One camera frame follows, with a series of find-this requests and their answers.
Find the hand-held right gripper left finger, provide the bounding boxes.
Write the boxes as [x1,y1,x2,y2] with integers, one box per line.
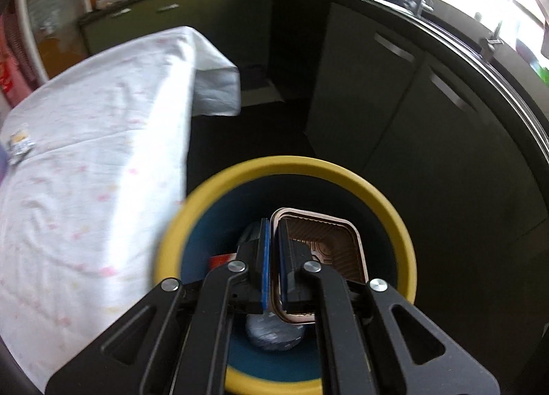
[45,217,272,395]

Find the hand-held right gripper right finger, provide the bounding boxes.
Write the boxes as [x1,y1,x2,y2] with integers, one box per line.
[277,221,501,395]

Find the red soda can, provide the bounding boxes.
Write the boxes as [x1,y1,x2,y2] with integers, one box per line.
[209,253,238,271]

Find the brown plastic tray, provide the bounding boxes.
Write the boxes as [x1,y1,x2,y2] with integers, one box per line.
[269,207,370,325]

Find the clear plastic bottle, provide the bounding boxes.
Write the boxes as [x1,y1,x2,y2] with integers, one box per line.
[238,223,306,352]

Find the blue bin with yellow rim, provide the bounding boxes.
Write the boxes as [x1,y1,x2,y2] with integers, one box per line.
[154,156,418,395]

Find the dark green sink cabinet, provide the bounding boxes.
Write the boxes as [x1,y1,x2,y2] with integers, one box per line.
[257,0,549,336]

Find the white floral tablecloth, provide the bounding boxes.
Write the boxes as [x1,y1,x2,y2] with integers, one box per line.
[0,26,241,391]

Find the green drawer cabinet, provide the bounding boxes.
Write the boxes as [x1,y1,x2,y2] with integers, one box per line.
[77,0,275,57]

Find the crumpled seasoning sachet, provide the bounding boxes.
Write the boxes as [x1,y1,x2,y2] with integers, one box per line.
[6,129,37,164]

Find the large steel faucet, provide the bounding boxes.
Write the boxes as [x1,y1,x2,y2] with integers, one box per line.
[478,0,533,57]

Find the pink checked apron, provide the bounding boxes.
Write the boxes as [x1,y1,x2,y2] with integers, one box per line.
[0,9,31,104]

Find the glass sliding door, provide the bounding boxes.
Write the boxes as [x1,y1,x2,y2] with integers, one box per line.
[17,0,93,82]

